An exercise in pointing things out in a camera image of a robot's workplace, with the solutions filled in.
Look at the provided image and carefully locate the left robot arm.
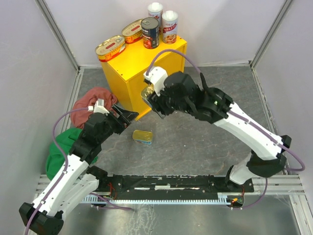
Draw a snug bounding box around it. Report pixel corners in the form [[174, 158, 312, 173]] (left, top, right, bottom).
[[19, 102, 139, 235]]

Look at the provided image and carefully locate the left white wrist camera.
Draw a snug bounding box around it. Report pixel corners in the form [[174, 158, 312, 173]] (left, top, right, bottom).
[[88, 99, 109, 115]]

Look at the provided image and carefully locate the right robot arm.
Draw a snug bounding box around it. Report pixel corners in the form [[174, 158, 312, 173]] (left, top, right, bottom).
[[141, 67, 291, 191]]

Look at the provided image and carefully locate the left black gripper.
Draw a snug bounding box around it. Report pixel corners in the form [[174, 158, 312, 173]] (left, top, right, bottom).
[[98, 103, 139, 143]]

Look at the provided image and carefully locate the green cloth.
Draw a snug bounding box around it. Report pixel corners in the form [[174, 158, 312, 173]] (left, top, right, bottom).
[[45, 127, 98, 181]]

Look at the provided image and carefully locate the white porridge can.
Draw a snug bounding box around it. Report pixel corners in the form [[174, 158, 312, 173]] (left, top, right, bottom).
[[162, 10, 178, 44], [147, 2, 163, 22]]

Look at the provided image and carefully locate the round dark can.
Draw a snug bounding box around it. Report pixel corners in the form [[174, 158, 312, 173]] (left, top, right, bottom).
[[141, 17, 159, 49]]

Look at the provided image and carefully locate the red cloth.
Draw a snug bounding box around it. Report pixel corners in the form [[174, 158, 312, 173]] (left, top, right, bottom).
[[70, 87, 118, 129]]

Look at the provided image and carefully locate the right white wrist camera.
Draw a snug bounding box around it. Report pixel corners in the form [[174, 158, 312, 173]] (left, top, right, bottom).
[[144, 67, 168, 96]]

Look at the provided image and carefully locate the rectangular gold tin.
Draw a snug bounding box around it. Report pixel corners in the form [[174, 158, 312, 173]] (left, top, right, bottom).
[[133, 130, 153, 145], [140, 84, 155, 108]]

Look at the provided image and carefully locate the slotted cable duct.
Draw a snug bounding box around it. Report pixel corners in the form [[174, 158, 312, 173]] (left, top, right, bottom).
[[80, 192, 233, 204]]

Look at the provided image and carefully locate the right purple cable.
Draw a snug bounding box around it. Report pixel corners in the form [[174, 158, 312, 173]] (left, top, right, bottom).
[[146, 48, 201, 75]]

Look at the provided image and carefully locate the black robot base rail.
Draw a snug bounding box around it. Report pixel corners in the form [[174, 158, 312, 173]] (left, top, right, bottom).
[[87, 166, 254, 201]]

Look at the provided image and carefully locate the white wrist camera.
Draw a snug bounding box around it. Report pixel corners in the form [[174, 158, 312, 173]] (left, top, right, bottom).
[[144, 67, 168, 96], [88, 99, 109, 115]]

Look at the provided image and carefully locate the yellow wooden cabinet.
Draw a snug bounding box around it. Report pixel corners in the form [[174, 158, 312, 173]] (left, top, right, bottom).
[[101, 36, 187, 120]]

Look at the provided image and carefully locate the rectangular gold tin front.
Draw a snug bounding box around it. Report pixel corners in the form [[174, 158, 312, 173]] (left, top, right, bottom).
[[140, 84, 155, 108]]

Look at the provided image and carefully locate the oval gold fish tin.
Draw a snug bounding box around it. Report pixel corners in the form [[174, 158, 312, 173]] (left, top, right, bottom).
[[121, 19, 142, 44]]

